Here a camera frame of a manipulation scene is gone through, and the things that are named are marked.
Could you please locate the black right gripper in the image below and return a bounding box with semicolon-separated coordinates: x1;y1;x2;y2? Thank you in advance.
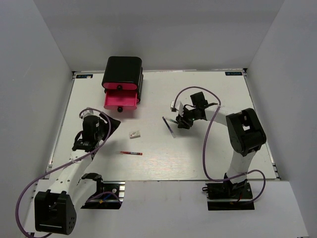
177;106;199;129

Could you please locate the green ink pen refill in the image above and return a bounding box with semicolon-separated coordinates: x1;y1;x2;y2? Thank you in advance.
165;117;178;124

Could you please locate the purple ink pen refill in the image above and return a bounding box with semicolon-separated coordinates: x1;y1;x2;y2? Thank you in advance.
162;117;176;138

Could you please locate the pink drawer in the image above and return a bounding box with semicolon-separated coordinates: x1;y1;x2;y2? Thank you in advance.
102;82;137;90
104;90;138;112

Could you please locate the red ink pen refill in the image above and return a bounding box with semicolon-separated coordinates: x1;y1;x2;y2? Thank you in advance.
120;151;143;156

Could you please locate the pink top drawer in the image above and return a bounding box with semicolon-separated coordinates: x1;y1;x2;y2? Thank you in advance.
102;82;137;90

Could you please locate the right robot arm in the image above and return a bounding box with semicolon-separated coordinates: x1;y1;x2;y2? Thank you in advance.
170;92;266;199

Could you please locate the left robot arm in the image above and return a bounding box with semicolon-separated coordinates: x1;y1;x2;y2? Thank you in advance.
34;114;121;235

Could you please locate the white staples box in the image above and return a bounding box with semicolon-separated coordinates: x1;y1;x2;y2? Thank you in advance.
129;130;141;139

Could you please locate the black drawer cabinet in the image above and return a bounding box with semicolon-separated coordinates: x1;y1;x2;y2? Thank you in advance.
102;56;144;103

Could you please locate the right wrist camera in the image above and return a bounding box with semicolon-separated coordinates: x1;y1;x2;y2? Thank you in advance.
170;101;184;117

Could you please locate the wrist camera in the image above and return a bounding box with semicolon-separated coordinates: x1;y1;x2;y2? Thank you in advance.
170;101;184;117
79;107;95;119

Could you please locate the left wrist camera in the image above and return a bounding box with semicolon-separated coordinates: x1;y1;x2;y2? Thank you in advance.
79;107;95;119

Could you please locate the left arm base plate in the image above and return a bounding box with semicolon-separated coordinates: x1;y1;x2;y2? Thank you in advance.
81;181;125;210

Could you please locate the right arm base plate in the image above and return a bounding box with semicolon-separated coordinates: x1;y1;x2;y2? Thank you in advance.
202;182;255;211

